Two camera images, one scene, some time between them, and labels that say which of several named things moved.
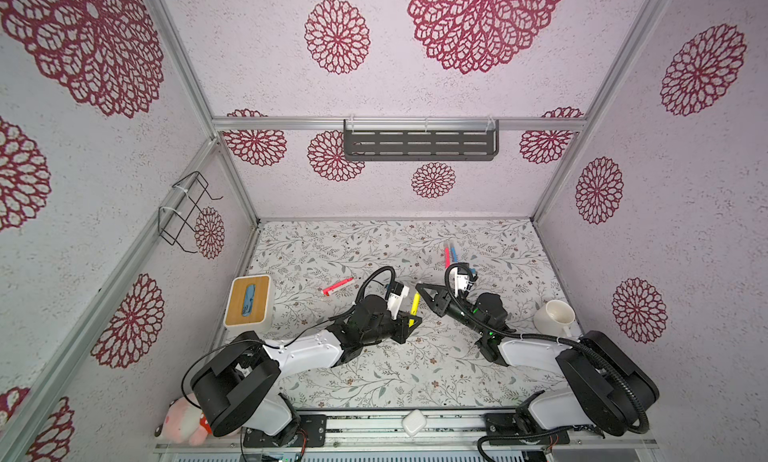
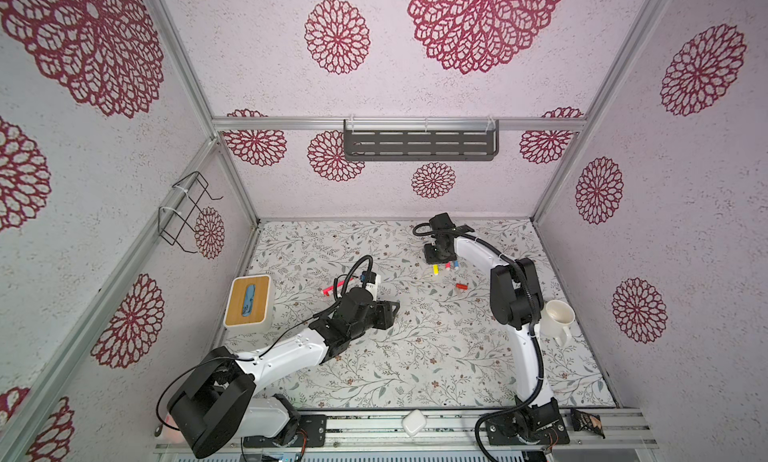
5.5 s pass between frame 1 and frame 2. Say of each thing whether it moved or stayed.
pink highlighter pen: stayed
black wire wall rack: stayed
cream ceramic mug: stayed
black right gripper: moved
